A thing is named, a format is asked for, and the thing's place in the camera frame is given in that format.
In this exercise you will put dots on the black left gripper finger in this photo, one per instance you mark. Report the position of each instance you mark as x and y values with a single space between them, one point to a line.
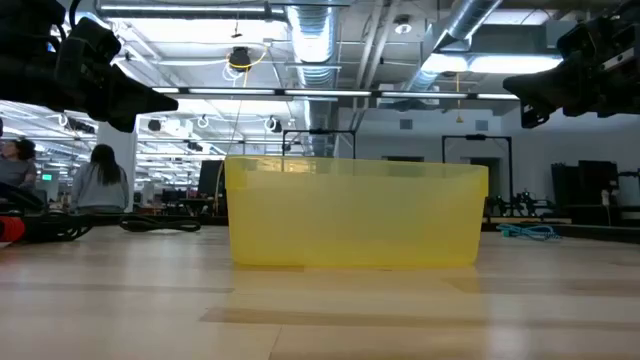
135 97
122 124

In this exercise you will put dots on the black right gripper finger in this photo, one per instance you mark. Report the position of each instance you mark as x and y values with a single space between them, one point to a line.
540 86
537 112

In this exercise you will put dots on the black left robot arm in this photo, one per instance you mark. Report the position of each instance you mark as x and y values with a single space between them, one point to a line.
25 75

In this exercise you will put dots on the white pillar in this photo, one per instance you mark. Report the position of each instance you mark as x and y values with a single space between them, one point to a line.
128 150

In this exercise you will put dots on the bright ceiling light panel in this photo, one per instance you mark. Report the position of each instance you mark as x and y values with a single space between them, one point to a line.
500 64

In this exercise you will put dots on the person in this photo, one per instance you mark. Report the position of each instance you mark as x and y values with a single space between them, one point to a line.
100 185
15 170

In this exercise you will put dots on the stack of black panels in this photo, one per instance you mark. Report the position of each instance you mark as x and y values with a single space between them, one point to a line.
585 182

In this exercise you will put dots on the background arms with green lights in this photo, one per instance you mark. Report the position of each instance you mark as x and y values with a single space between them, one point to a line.
522 202

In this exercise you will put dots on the green exit sign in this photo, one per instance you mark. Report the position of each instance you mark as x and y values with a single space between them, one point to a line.
47 177

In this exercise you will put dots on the small white bottle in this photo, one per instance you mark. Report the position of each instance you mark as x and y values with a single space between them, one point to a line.
606 197

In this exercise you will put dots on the background wooden table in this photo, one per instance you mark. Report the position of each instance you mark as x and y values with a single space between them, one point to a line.
530 220

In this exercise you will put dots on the ceiling sprinkler head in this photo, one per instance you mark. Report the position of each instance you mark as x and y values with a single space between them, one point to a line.
403 28

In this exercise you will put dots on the long white light bar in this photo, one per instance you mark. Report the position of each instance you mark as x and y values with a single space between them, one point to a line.
325 92

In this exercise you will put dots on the yellow translucent plastic bin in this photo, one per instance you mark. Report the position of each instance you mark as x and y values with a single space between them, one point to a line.
350 215

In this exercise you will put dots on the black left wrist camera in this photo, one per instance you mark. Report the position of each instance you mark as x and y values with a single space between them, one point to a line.
92 42

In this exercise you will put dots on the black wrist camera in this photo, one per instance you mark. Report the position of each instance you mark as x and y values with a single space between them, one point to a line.
92 42
582 37

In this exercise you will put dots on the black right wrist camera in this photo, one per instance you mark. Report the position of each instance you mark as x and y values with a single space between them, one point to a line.
582 37

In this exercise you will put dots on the black metal station frame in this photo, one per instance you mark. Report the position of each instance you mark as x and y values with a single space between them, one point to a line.
475 137
320 132

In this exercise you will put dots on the slanted silver ceiling duct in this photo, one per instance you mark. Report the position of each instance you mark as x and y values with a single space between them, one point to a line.
465 20

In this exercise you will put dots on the black aluminium table frame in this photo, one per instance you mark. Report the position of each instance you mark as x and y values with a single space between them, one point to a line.
600 232

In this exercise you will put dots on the large silver ceiling duct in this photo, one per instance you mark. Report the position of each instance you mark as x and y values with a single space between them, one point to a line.
312 40

